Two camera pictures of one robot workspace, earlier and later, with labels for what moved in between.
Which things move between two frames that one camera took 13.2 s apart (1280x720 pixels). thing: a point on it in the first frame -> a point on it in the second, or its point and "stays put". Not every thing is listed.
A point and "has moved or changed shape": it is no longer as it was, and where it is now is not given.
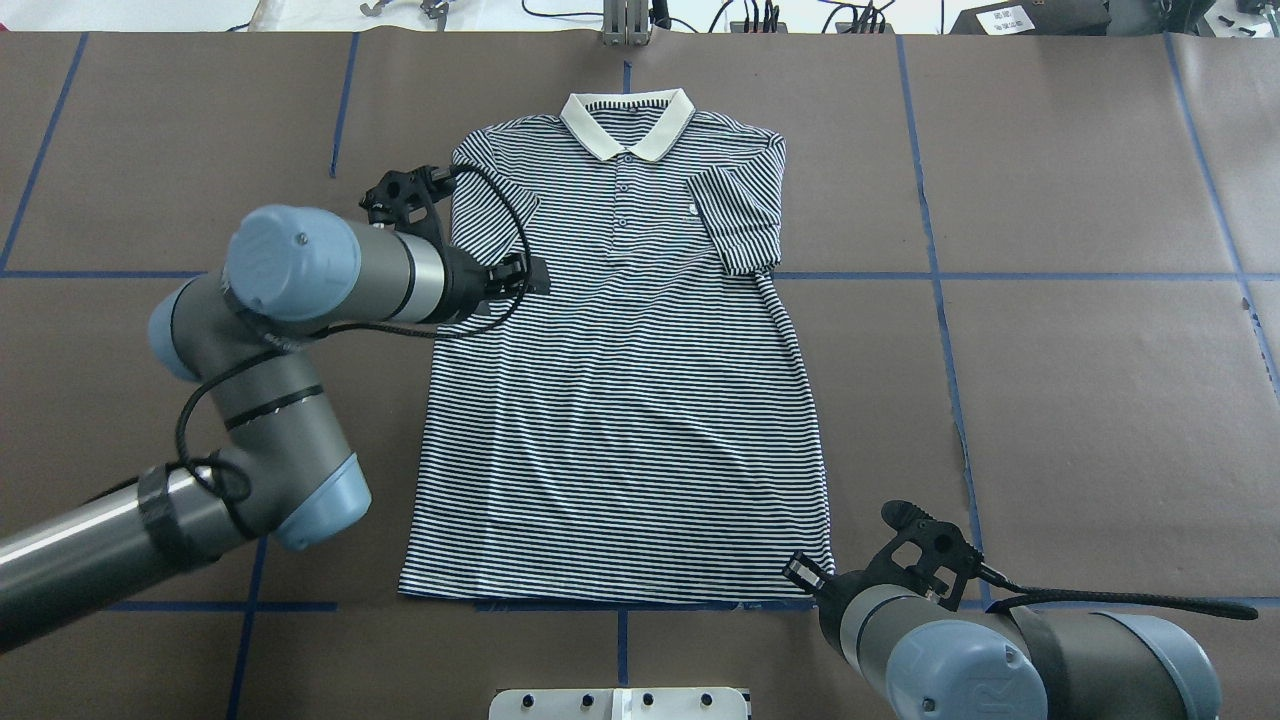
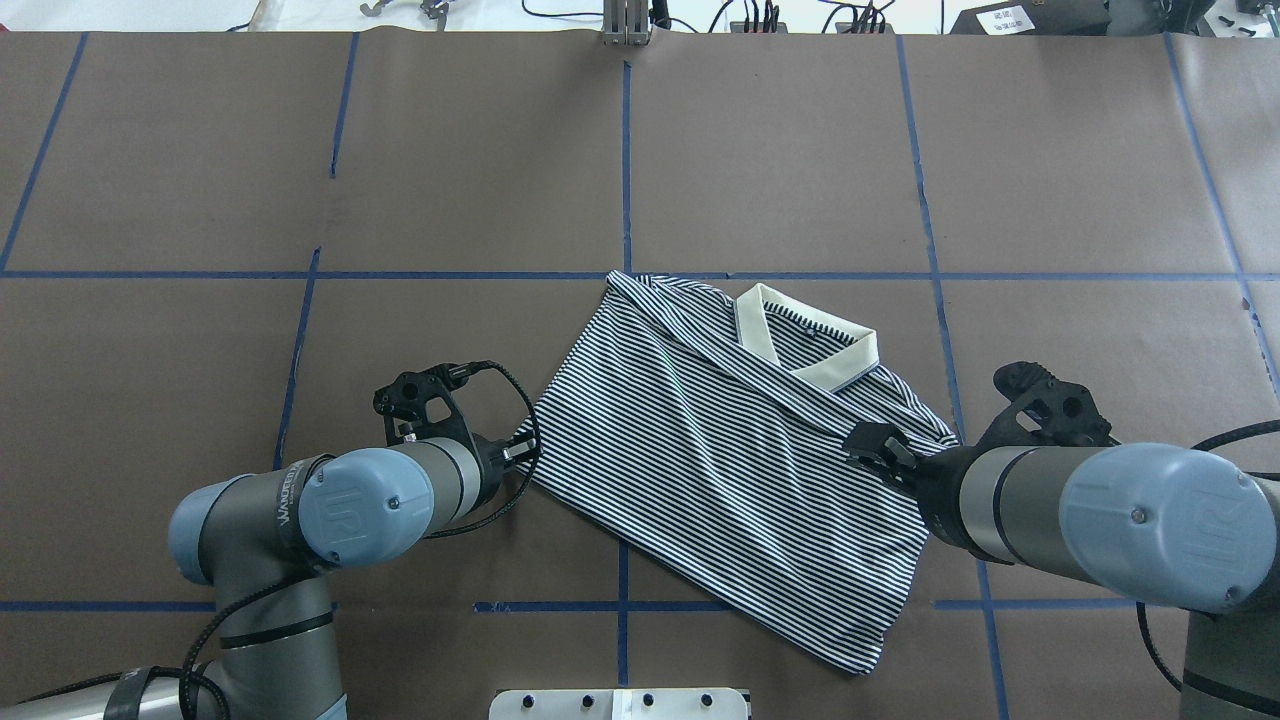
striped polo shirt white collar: x=643 y=431 has moved or changed shape
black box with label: x=1036 y=18 stays put
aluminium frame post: x=626 y=23 stays put
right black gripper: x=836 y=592 -> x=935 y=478
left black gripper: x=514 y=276 -> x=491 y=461
